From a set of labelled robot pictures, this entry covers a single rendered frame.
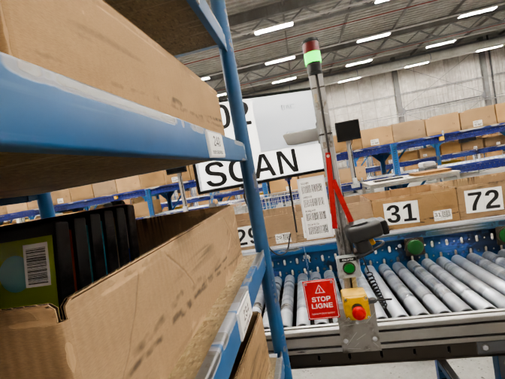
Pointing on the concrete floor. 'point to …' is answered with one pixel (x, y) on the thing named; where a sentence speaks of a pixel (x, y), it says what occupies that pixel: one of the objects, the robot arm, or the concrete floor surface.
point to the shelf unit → (140, 159)
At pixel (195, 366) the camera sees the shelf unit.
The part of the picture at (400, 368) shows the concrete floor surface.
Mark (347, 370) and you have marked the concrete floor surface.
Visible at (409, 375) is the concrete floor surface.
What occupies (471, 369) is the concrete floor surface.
